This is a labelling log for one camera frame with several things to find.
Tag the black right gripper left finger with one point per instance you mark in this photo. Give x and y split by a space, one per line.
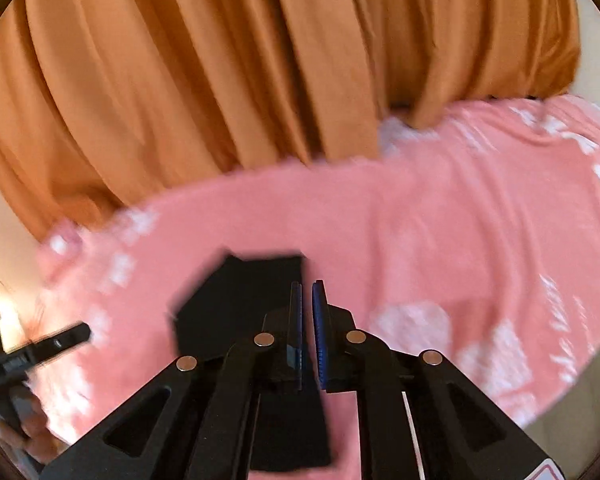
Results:
218 419

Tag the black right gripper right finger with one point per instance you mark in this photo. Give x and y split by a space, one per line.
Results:
419 417

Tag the black long-sleeve sweater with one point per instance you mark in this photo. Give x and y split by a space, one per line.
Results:
230 301

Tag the person's left hand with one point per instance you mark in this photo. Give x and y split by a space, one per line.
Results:
24 426

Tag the pink pillow with white button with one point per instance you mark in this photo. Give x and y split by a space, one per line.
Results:
63 248

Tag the pink fleece blanket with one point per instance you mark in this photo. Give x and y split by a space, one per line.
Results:
478 238

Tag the orange curtain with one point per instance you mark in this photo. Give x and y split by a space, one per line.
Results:
104 103

